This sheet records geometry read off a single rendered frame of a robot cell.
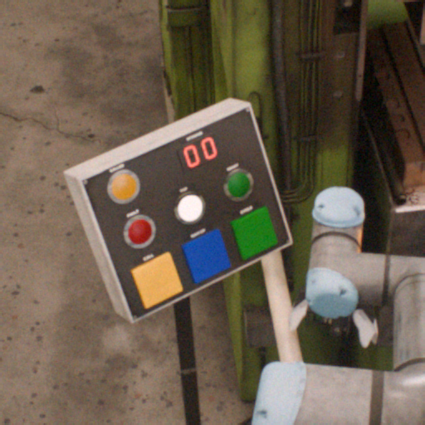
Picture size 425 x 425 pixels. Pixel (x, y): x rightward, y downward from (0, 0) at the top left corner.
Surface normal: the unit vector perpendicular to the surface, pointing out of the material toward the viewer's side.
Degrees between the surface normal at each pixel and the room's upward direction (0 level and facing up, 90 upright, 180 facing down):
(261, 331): 90
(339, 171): 90
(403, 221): 90
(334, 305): 90
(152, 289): 60
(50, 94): 0
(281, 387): 7
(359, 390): 1
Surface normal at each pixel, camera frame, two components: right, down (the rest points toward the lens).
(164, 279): 0.43, 0.19
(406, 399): 0.15, -0.61
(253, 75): 0.11, 0.73
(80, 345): -0.04, -0.68
